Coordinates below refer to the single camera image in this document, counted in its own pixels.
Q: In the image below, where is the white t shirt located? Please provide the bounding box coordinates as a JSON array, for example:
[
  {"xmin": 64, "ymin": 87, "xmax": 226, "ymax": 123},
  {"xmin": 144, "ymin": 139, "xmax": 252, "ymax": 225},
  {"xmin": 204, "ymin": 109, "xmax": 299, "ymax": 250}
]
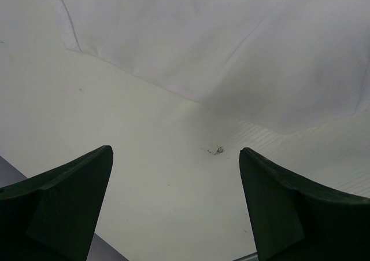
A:
[{"xmin": 48, "ymin": 0, "xmax": 369, "ymax": 133}]

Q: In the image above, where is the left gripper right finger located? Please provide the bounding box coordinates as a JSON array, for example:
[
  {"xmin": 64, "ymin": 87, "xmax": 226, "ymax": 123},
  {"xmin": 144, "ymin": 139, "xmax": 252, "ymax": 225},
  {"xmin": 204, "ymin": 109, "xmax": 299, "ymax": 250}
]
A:
[{"xmin": 239, "ymin": 148, "xmax": 369, "ymax": 260}]

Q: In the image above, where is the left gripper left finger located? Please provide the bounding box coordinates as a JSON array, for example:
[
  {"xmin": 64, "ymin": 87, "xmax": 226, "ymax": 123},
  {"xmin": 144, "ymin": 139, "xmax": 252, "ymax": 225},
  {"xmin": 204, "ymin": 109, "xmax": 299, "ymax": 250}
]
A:
[{"xmin": 1, "ymin": 145, "xmax": 113, "ymax": 260}]

